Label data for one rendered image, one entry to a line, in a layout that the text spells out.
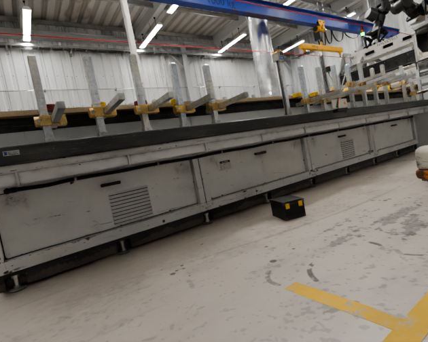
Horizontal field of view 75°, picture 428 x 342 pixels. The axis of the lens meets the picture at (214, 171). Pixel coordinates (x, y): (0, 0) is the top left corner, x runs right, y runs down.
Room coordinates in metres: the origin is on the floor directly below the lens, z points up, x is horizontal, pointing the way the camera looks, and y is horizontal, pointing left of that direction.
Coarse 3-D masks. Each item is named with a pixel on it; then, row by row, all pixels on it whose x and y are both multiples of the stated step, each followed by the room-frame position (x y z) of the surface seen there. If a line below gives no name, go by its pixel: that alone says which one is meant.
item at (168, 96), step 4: (168, 92) 1.42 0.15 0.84; (172, 92) 1.43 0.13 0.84; (164, 96) 1.45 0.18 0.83; (168, 96) 1.42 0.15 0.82; (172, 96) 1.43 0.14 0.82; (156, 100) 1.54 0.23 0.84; (160, 100) 1.50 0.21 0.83; (164, 100) 1.47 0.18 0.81; (168, 100) 1.48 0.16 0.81; (152, 104) 1.59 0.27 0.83; (156, 104) 1.55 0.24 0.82; (160, 104) 1.54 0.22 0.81; (152, 108) 1.60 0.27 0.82; (156, 108) 1.61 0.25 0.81
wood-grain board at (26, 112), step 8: (272, 96) 2.48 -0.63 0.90; (280, 96) 2.53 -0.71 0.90; (288, 96) 2.59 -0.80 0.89; (128, 104) 1.77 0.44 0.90; (168, 104) 1.92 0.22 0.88; (0, 112) 1.41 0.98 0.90; (8, 112) 1.43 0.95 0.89; (16, 112) 1.45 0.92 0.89; (24, 112) 1.46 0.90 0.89; (32, 112) 1.48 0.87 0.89; (64, 112) 1.56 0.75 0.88; (72, 112) 1.59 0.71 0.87; (80, 112) 1.62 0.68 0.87
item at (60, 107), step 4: (56, 104) 1.14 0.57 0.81; (60, 104) 1.15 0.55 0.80; (64, 104) 1.15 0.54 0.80; (56, 108) 1.16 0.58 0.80; (60, 108) 1.14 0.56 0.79; (64, 108) 1.15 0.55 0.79; (52, 112) 1.29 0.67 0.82; (56, 112) 1.19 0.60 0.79; (60, 112) 1.20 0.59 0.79; (52, 116) 1.31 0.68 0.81; (56, 116) 1.26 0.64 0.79; (60, 116) 1.27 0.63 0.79; (52, 120) 1.34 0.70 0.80; (56, 120) 1.33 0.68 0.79; (52, 128) 1.49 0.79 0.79
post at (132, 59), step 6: (132, 54) 1.64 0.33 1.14; (132, 60) 1.64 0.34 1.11; (132, 66) 1.63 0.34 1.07; (132, 72) 1.64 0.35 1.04; (138, 72) 1.65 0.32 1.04; (132, 78) 1.65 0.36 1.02; (138, 78) 1.64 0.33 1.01; (138, 84) 1.64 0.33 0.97; (138, 90) 1.63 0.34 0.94; (138, 96) 1.63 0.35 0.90; (138, 102) 1.65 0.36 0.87; (144, 102) 1.65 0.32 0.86; (144, 114) 1.64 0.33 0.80; (144, 120) 1.63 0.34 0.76; (144, 126) 1.63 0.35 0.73
